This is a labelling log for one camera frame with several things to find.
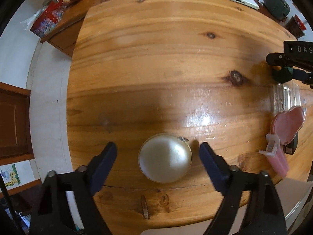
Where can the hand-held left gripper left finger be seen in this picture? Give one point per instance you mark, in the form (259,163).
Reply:
(105,166)

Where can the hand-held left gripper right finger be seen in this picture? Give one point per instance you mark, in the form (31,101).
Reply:
(212,166)

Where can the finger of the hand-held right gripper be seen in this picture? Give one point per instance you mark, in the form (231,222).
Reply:
(304,76)
(281,59)

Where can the round pearl compact case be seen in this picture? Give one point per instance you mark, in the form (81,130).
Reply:
(165,159)

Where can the white plastic tray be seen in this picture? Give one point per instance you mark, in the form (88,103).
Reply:
(293,195)

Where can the dark jar with red lid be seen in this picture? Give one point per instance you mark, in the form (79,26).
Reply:
(297,25)

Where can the clear plastic box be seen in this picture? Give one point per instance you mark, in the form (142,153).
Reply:
(287,96)

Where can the dark green appliance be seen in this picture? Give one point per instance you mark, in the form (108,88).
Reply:
(277,5)

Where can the pink tube with white cap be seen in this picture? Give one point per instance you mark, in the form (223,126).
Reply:
(277,156)

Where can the black charger plug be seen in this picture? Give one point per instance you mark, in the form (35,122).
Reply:
(292,145)

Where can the brown wooden door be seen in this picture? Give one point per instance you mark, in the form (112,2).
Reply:
(13,124)

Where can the cartoon wall sticker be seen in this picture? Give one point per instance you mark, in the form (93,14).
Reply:
(9,177)

